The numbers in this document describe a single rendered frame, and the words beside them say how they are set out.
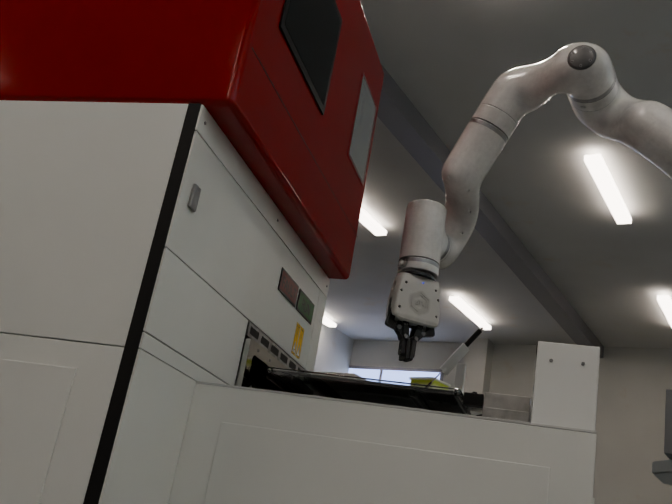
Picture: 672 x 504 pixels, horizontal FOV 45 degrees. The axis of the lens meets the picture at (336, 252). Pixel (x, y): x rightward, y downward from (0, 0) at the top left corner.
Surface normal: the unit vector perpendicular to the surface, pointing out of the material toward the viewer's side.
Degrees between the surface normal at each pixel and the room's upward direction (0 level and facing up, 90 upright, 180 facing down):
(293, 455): 90
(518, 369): 90
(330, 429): 90
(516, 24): 180
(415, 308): 90
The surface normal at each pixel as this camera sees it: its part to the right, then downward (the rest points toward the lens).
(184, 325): 0.96, 0.07
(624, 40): -0.17, 0.93
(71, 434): -0.24, -0.37
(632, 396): -0.48, -0.38
